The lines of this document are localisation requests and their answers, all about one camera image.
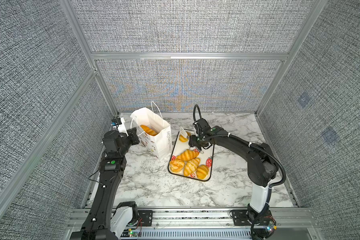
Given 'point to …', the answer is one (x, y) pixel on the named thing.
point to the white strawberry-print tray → (206, 157)
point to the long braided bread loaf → (148, 130)
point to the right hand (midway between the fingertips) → (192, 139)
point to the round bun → (176, 165)
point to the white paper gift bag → (160, 145)
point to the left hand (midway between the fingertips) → (138, 126)
